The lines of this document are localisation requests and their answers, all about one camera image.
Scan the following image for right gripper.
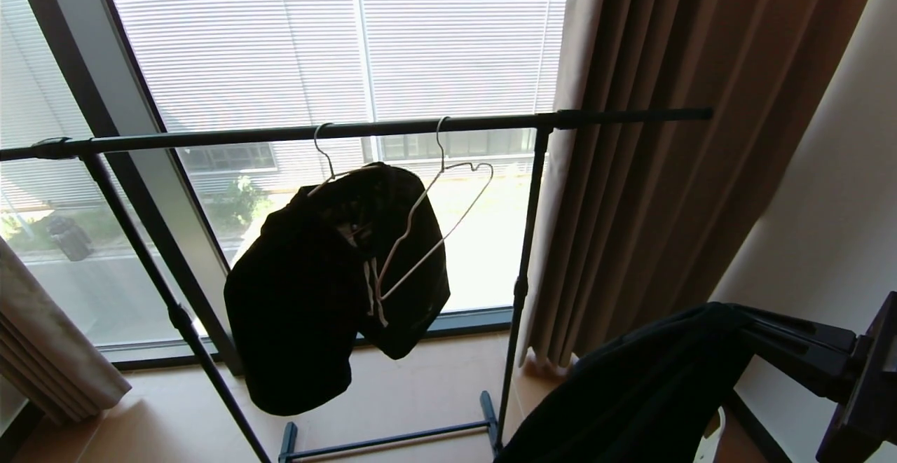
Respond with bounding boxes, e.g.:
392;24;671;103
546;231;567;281
816;291;897;463

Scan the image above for black garment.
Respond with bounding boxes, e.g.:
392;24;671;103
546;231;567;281
494;302;759;463

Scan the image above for pink clothes hanger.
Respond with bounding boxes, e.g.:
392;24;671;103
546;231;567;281
308;123;390;198
375;116;495;303

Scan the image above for black shorts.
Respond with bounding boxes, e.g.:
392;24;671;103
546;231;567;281
224;162;452;417

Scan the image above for white laundry basket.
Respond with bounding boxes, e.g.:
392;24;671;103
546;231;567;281
694;407;727;463

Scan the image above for black clothes rack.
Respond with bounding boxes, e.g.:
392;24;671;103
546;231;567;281
0;107;714;463

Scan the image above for brown curtain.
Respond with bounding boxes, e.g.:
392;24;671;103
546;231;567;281
519;0;888;370
0;235;133;424

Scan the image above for window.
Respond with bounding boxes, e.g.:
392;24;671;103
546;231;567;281
0;0;577;370

